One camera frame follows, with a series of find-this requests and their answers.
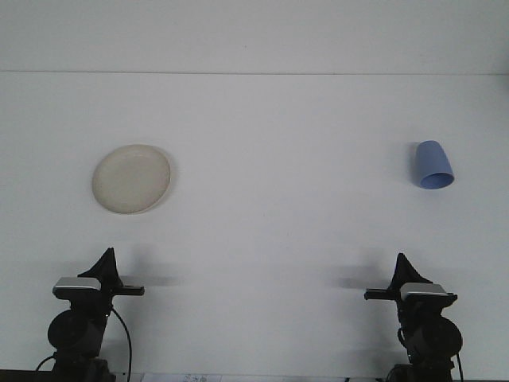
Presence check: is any pale blue cup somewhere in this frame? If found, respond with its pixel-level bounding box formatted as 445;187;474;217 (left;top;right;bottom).
414;139;455;190

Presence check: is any pale round plate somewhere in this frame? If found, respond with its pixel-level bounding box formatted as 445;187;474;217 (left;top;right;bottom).
91;143;173;215

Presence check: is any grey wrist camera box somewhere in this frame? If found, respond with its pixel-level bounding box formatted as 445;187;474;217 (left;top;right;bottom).
52;277;101;300
398;283;458;306

